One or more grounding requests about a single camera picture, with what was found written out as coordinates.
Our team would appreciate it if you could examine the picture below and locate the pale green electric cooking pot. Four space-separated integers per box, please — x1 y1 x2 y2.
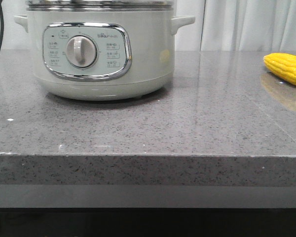
14 5 195 101

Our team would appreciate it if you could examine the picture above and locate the glass pot lid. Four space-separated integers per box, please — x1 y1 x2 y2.
26 0 174 8

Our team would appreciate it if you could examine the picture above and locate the white curtain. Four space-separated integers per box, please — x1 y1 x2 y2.
0 0 296 52

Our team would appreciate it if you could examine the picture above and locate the yellow corn cob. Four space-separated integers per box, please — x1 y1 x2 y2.
263 53 296 86

